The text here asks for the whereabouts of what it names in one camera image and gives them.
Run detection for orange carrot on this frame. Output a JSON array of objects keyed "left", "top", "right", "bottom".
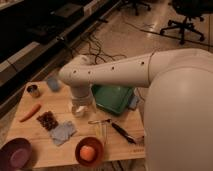
[{"left": 19, "top": 104, "right": 41, "bottom": 122}]

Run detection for blue grey cloth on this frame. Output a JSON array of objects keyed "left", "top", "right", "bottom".
[{"left": 49, "top": 121, "right": 77, "bottom": 146}]

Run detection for black handled brush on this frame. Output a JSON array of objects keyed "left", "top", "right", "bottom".
[{"left": 111, "top": 122, "right": 144, "bottom": 144}]

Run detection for white cup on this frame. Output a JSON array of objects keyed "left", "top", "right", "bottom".
[{"left": 69, "top": 103, "right": 86, "bottom": 117}]

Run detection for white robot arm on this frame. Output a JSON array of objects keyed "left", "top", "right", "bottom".
[{"left": 59, "top": 48, "right": 213, "bottom": 171}]

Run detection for black office chair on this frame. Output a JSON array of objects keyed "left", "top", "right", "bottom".
[{"left": 160, "top": 0, "right": 213, "bottom": 45}]

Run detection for orange fruit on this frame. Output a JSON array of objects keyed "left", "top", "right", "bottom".
[{"left": 80, "top": 145, "right": 96, "bottom": 161}]

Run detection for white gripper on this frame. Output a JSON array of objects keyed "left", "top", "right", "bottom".
[{"left": 70, "top": 87, "right": 93, "bottom": 113}]

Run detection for green plastic tray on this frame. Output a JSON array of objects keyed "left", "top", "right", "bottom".
[{"left": 92, "top": 85, "right": 134, "bottom": 116}]

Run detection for metal can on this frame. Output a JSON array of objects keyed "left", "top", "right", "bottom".
[{"left": 27, "top": 84, "right": 40, "bottom": 98}]

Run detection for red bowl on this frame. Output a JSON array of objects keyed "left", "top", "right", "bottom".
[{"left": 75, "top": 137, "right": 104, "bottom": 167}]

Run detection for purple bowl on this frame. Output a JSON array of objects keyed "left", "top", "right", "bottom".
[{"left": 0, "top": 138, "right": 32, "bottom": 171}]

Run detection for wooden slingshot tool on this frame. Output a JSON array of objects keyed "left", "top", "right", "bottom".
[{"left": 89, "top": 119, "right": 110, "bottom": 145}]

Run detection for black floor cables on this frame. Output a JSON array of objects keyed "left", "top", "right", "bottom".
[{"left": 59, "top": 33, "right": 128, "bottom": 65}]

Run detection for small blue block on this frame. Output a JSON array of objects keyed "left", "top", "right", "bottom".
[{"left": 128, "top": 95, "right": 139, "bottom": 110}]

